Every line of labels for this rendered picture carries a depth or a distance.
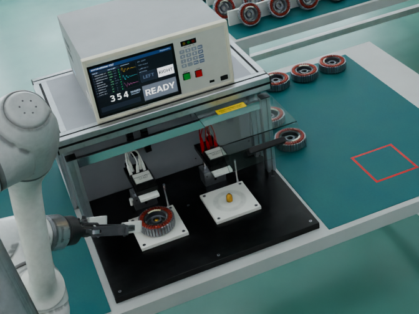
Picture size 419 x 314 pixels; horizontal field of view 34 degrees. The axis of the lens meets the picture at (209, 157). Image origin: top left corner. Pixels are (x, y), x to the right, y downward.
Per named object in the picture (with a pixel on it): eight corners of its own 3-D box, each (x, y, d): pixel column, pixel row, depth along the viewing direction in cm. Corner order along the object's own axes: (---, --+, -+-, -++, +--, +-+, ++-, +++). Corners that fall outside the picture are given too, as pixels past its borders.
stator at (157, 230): (179, 232, 206) (177, 222, 204) (143, 242, 204) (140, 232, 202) (171, 210, 215) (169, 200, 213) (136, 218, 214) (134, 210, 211)
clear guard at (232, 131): (307, 147, 195) (305, 129, 191) (230, 173, 189) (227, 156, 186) (259, 98, 221) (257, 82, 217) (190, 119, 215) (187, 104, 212)
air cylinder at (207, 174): (226, 179, 226) (224, 166, 223) (206, 187, 225) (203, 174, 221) (221, 172, 230) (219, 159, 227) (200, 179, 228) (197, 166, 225)
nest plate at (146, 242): (189, 235, 206) (188, 232, 206) (142, 251, 203) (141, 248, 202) (173, 207, 218) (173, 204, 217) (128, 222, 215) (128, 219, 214)
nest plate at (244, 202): (261, 209, 212) (260, 205, 211) (217, 224, 208) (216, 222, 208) (242, 183, 224) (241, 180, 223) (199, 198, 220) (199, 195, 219)
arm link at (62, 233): (53, 255, 163) (73, 252, 168) (53, 217, 163) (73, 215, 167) (30, 250, 169) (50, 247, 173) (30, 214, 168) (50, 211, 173)
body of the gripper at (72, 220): (50, 244, 173) (78, 240, 180) (72, 248, 167) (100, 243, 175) (50, 215, 172) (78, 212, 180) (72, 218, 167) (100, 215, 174)
